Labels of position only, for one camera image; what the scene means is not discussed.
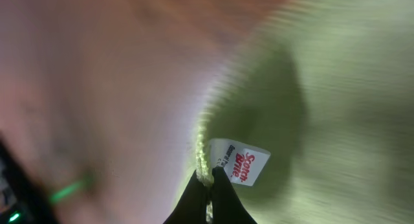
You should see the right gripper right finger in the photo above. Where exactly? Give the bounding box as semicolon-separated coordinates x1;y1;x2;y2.
210;166;257;224

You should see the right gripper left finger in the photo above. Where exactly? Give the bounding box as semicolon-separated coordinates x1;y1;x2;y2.
164;172;208;224

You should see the light green microfiber cloth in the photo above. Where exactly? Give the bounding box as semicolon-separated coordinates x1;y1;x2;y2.
186;0;413;223

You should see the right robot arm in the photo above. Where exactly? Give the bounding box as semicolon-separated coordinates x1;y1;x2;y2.
1;140;256;224

